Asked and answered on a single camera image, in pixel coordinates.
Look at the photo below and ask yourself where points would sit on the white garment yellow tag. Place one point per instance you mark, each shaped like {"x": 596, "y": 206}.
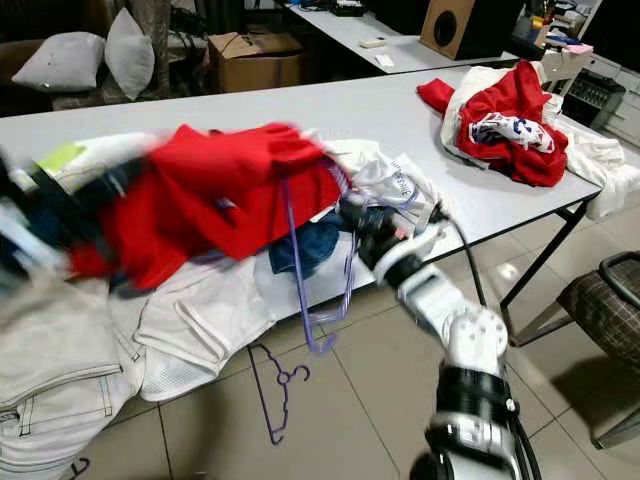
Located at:
{"x": 110, "y": 148}

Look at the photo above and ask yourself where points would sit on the purple plastic hanger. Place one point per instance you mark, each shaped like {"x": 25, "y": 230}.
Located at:
{"x": 282, "y": 400}
{"x": 299, "y": 268}
{"x": 80, "y": 468}

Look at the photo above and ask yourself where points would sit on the grey furry post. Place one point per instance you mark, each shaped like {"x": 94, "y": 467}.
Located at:
{"x": 150, "y": 18}

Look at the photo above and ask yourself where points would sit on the red t-shirt white print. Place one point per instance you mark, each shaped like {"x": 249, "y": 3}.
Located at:
{"x": 510, "y": 100}

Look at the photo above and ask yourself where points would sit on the light grey pillow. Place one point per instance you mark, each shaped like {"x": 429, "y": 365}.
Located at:
{"x": 60, "y": 65}
{"x": 130, "y": 55}

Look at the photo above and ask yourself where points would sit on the white shirt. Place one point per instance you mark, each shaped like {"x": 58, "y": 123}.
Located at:
{"x": 380, "y": 175}

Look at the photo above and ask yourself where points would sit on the wooden speaker box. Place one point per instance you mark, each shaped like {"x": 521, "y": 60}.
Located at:
{"x": 435, "y": 45}

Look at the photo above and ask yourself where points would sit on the white paper slip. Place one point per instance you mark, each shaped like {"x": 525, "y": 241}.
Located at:
{"x": 385, "y": 60}

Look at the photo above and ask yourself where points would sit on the dark brown armchair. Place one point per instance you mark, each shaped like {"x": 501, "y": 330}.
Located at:
{"x": 40, "y": 20}

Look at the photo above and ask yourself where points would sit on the black table leg frame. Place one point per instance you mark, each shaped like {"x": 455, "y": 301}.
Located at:
{"x": 548, "y": 252}

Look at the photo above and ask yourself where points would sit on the grey desk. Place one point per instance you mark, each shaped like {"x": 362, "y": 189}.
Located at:
{"x": 335, "y": 35}

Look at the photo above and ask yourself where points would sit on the checkered fabric chair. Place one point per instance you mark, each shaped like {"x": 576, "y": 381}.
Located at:
{"x": 605, "y": 310}

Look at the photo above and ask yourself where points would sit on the white fluffy garment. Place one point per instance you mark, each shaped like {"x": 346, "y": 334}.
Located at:
{"x": 610, "y": 160}

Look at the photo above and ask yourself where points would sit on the plain red t-shirt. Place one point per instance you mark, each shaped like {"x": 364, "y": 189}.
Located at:
{"x": 220, "y": 200}

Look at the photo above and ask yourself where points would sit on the desk organiser with pens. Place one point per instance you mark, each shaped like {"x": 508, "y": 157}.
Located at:
{"x": 555, "y": 20}

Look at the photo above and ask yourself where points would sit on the open cardboard box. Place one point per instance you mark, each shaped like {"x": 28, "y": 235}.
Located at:
{"x": 255, "y": 65}

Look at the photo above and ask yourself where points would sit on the white trousers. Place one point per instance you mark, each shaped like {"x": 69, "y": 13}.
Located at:
{"x": 120, "y": 370}

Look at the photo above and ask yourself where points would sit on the black slotted tray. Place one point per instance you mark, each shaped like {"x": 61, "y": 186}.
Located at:
{"x": 595, "y": 95}

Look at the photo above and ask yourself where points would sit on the white remote control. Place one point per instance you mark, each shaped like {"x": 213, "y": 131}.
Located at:
{"x": 374, "y": 43}

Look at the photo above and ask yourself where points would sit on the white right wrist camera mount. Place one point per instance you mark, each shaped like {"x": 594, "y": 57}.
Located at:
{"x": 430, "y": 245}

